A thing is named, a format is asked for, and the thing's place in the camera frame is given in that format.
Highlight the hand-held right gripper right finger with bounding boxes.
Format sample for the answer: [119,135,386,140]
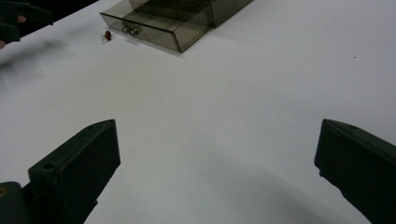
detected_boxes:
[314,119,396,224]

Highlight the smoky transparent plastic drawer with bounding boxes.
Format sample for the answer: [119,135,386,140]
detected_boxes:
[100,0,216,53]

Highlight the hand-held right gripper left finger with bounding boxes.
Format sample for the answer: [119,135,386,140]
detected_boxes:
[21,119,121,224]

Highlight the small red bead object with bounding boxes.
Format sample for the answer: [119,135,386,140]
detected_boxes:
[101,30,114,44]

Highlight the smoky transparent drawer case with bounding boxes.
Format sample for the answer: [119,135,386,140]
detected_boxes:
[130,0,255,29]

